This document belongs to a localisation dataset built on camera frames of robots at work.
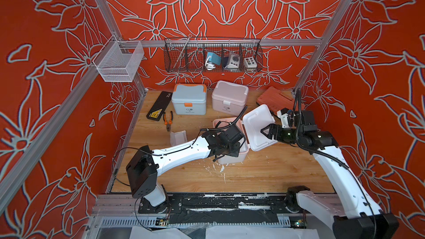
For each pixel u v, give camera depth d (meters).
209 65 0.85
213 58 0.84
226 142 0.58
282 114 0.69
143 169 0.41
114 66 0.87
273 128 0.66
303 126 0.55
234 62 0.90
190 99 0.96
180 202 0.74
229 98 0.97
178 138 0.95
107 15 0.80
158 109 1.07
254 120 0.86
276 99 1.08
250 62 0.94
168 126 1.00
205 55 0.87
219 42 0.93
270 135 0.67
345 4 0.76
